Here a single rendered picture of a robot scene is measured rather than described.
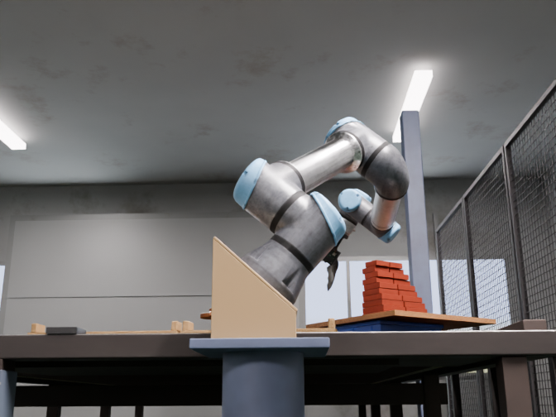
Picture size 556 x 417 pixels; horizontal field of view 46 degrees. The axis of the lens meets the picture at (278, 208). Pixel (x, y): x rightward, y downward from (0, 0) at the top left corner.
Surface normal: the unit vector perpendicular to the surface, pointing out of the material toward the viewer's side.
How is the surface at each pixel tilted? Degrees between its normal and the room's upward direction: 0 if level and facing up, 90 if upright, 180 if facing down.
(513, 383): 90
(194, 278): 90
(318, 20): 180
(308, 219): 86
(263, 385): 90
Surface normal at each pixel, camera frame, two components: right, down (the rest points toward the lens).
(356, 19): 0.00, 0.96
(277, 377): 0.35, -0.26
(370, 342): -0.03, -0.28
